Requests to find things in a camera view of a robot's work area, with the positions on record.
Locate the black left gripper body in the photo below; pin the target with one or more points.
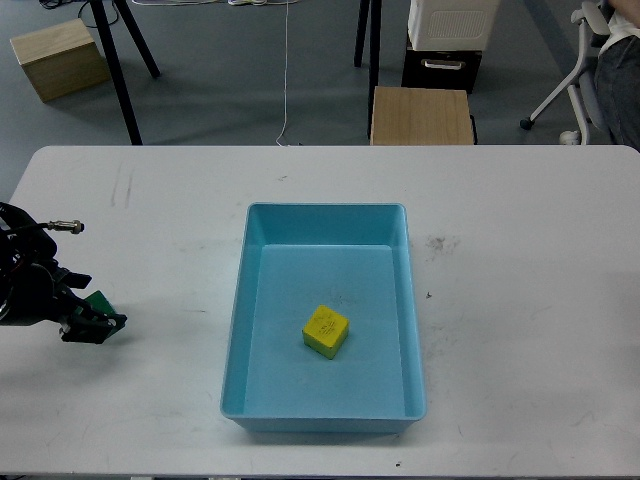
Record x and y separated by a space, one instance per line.
31 297

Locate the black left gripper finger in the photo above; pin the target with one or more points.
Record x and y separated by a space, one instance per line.
93 324
72 280

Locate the green block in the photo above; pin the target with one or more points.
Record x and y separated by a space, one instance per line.
99 302

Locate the yellow block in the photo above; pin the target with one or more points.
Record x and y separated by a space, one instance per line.
325 331

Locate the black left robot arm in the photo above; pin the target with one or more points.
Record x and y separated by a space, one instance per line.
25 242

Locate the light wooden box left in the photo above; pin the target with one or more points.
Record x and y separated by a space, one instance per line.
60 60

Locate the wooden box centre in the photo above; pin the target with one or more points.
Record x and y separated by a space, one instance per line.
417 117

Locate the black drawer box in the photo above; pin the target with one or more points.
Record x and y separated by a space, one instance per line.
438 69

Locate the white appliance box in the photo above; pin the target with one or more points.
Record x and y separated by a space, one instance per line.
451 25

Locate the blue plastic bin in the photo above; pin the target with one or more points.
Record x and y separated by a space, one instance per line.
355 259

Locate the black table legs centre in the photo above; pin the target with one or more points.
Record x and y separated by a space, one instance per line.
369 27

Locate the white office chair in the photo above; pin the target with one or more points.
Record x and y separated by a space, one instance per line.
593 31

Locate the seated person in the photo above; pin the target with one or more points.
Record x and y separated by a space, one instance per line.
617 74

